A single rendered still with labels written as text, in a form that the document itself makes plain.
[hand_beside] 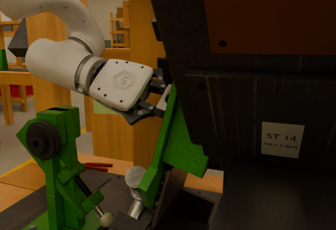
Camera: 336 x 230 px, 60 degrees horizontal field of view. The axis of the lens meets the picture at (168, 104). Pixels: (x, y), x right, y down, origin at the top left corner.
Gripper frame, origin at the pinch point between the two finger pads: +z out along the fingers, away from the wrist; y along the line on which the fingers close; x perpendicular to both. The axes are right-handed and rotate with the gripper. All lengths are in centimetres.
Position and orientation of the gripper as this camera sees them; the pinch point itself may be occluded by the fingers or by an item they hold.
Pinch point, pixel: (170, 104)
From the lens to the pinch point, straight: 54.4
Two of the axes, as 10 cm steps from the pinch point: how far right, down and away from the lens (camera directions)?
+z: 9.0, 3.3, -2.8
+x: 0.8, 5.1, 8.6
